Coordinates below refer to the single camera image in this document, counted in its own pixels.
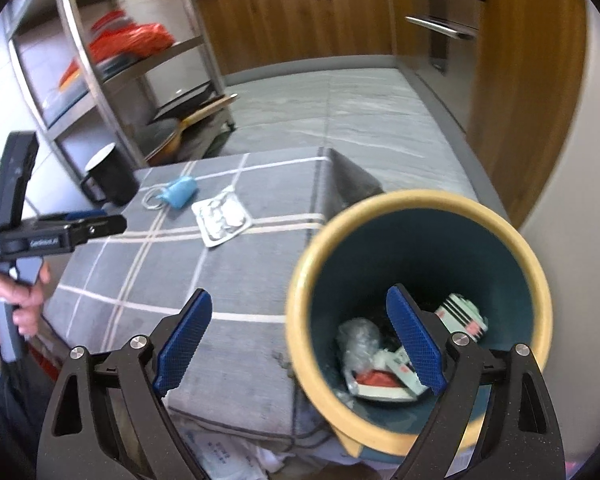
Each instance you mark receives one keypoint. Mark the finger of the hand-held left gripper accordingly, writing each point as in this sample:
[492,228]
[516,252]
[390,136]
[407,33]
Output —
[82,216]
[105,225]

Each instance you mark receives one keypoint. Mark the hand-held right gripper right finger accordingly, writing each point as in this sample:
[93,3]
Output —
[415,340]

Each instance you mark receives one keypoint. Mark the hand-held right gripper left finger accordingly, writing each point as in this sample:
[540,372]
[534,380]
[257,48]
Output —
[185,340]

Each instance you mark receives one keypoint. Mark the white wet wipes packet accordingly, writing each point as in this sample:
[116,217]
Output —
[380,380]

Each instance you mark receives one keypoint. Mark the yellow-rimmed teal bin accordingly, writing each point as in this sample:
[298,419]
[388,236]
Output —
[430,240]

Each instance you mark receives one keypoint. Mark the person's left hand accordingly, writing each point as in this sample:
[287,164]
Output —
[25,300]

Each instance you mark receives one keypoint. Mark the black mug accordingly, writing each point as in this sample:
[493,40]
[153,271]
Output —
[112,180]

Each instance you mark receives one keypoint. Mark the striped white small box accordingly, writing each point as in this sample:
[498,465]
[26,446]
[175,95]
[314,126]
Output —
[462,315]

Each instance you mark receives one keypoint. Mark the clear plastic wrapper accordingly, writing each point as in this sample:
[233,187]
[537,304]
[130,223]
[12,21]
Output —
[357,342]

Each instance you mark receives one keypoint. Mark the grey checked cloth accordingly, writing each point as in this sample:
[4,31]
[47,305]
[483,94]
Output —
[240,280]

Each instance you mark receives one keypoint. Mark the small folded blue face mask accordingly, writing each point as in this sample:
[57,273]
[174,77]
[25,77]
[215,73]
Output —
[180,192]

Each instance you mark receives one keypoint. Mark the silver pill blister pack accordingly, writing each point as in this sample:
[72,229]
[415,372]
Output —
[220,222]

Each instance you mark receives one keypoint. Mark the white printed bag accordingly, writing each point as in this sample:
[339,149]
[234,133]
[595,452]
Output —
[220,455]

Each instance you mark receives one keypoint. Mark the black flat tray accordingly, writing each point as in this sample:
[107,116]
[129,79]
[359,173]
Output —
[185,102]

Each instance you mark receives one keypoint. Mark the steel shelf rack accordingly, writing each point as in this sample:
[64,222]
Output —
[80,35]

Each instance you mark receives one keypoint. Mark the red plastic bag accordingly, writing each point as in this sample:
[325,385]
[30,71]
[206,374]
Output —
[135,40]

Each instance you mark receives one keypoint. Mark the wooden kitchen cabinets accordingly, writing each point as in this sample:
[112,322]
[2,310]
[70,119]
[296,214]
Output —
[290,15]

